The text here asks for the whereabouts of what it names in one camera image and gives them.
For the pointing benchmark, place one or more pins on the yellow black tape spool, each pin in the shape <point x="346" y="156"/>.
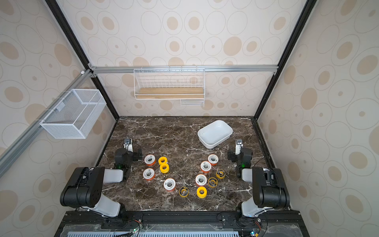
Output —
<point x="220" y="174"/>
<point x="212" y="182"/>
<point x="183" y="192"/>

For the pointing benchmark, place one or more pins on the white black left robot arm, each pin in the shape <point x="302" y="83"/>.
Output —
<point x="84" y="188"/>

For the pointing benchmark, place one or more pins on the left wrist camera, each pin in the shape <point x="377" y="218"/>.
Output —
<point x="128" y="144"/>

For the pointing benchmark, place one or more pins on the white mesh wall basket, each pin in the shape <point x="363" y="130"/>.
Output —
<point x="75" y="114"/>

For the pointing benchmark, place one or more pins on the white plastic storage box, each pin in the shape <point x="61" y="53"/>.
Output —
<point x="214" y="134"/>

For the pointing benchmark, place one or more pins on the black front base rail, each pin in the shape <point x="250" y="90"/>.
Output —
<point x="286" y="223"/>

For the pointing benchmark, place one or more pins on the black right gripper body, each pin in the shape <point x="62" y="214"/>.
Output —
<point x="234" y="154"/>

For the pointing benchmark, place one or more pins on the white wire wall shelf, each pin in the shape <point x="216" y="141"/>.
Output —
<point x="171" y="83"/>

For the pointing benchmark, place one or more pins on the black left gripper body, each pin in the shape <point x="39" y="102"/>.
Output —
<point x="135" y="152"/>

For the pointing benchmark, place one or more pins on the orange white tape roll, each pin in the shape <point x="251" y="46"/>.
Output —
<point x="205" y="166"/>
<point x="150" y="160"/>
<point x="169" y="184"/>
<point x="149" y="174"/>
<point x="201" y="180"/>
<point x="213" y="159"/>

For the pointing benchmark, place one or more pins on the yellow tape roll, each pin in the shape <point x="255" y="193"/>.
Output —
<point x="163" y="160"/>
<point x="164" y="168"/>
<point x="201" y="192"/>

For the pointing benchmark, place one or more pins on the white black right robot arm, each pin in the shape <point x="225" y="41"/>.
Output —
<point x="269" y="190"/>

